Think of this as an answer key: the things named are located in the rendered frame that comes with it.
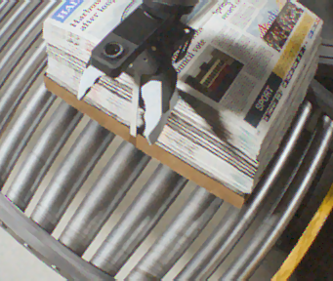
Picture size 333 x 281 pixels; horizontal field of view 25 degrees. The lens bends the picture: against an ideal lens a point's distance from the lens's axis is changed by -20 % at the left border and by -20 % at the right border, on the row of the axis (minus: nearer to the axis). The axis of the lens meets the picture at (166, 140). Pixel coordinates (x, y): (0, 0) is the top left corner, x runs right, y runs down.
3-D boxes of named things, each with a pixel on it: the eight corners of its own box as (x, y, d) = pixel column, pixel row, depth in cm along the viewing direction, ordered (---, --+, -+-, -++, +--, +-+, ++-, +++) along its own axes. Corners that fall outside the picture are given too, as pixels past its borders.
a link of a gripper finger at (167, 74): (181, 110, 105) (174, 44, 101) (175, 115, 104) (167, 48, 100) (145, 105, 107) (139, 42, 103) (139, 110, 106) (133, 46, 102)
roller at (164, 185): (267, 69, 141) (251, 50, 139) (115, 285, 126) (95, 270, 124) (249, 67, 145) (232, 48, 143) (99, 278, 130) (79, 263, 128)
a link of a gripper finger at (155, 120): (190, 131, 111) (184, 62, 107) (168, 152, 106) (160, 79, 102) (168, 128, 112) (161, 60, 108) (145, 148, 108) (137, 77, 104)
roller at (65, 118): (172, 17, 145) (156, 1, 143) (24, 221, 131) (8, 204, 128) (155, 17, 149) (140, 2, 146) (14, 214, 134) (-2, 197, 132)
